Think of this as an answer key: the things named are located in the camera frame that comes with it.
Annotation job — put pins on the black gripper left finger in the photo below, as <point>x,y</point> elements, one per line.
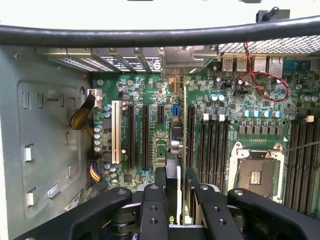
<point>100,212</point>

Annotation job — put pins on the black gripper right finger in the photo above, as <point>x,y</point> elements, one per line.
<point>262,212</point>

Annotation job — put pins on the metal CPU socket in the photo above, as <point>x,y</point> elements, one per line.
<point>257,172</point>

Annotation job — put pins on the black RAM slot bank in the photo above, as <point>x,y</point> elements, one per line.
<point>213,152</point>
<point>303,170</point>

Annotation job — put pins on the long black expansion slot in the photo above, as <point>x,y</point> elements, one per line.
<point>145,137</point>
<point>131,135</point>
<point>191,135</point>

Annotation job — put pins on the white PCI expansion slot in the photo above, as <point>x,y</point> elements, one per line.
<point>116,130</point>

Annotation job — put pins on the grey metal PC case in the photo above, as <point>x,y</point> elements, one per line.
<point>45,130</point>

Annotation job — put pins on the short black expansion slot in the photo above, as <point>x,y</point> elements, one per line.
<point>161,114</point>

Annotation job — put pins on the blue SATA connector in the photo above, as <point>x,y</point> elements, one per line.
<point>176,111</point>

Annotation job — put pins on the green motherboard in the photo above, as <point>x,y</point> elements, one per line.
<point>220,87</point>

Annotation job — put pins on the silver ethernet port block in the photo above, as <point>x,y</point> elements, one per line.
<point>267,65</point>

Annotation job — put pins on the silver USB port pair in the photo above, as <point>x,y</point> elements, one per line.
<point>235,62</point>

